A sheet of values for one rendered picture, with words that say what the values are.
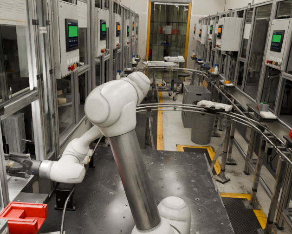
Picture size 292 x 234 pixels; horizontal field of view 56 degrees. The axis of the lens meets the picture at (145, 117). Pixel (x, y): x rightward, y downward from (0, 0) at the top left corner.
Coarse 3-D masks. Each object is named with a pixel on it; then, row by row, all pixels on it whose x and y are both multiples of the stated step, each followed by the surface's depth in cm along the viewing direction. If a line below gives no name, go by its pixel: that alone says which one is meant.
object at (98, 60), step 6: (96, 0) 269; (108, 0) 331; (96, 6) 271; (108, 12) 332; (108, 18) 334; (108, 24) 336; (96, 60) 284; (96, 66) 286; (96, 72) 288; (96, 78) 289; (96, 84) 291
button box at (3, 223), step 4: (0, 220) 93; (4, 220) 93; (0, 224) 91; (4, 224) 92; (0, 228) 90; (4, 228) 92; (8, 228) 95; (0, 232) 90; (4, 232) 92; (8, 232) 95
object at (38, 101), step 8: (32, 0) 132; (32, 8) 132; (40, 80) 146; (40, 88) 146; (40, 96) 148; (32, 104) 146; (40, 104) 148; (32, 112) 148; (40, 112) 148; (40, 120) 149; (0, 128) 110; (40, 128) 150; (0, 136) 111; (40, 136) 152; (0, 144) 111; (40, 144) 153; (40, 152) 155; (0, 160) 112; (0, 168) 112; (0, 176) 113; (8, 192) 120; (8, 200) 120
